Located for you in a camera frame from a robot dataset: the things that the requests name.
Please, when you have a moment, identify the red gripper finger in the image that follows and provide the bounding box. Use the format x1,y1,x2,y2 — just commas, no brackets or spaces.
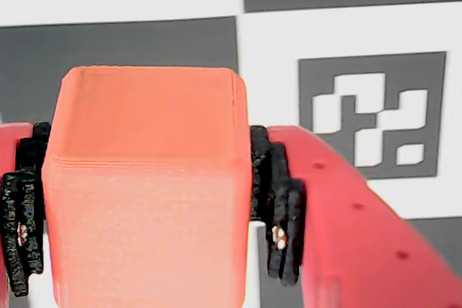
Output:
0,122,51,308
248,125,462,308

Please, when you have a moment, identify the orange cube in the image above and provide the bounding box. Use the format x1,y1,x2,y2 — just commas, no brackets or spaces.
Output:
41,65,253,308

